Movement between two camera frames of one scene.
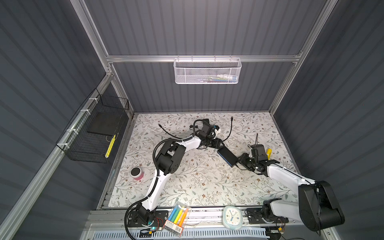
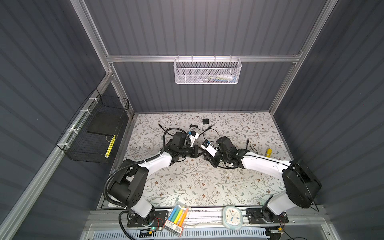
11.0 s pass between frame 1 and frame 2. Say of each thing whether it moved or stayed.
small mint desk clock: stayed
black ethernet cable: moved
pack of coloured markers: stayed
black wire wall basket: stayed
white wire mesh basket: stayed
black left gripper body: moved
